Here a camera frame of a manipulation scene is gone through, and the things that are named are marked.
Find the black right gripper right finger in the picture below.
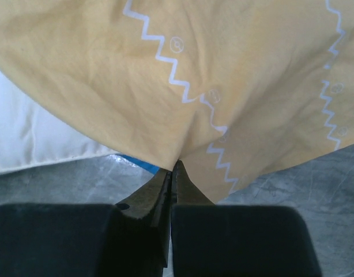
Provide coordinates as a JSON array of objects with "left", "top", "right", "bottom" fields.
[{"left": 171, "top": 161, "right": 322, "bottom": 276}]

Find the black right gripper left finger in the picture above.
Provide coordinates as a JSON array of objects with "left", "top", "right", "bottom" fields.
[{"left": 0, "top": 170, "right": 171, "bottom": 276}]

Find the yellow and blue pillowcase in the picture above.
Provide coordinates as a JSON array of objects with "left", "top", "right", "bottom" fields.
[{"left": 0, "top": 1, "right": 354, "bottom": 201}]

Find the cream pillow with bear print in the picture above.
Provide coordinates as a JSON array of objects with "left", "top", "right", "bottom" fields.
[{"left": 0, "top": 72, "right": 116, "bottom": 174}]

